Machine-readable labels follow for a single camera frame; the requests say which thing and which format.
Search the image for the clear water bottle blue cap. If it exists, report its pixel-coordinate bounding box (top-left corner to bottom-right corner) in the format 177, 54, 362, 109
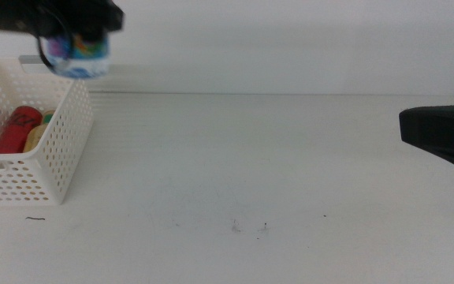
41, 33, 111, 80

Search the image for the red soda can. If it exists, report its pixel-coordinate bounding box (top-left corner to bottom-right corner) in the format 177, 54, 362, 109
0, 105, 43, 155

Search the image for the yellow tea bottle white cap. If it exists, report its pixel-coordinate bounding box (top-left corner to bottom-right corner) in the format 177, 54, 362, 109
22, 110, 57, 154

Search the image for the white perforated plastic basket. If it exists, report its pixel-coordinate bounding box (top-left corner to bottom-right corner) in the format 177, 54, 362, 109
0, 57, 95, 206

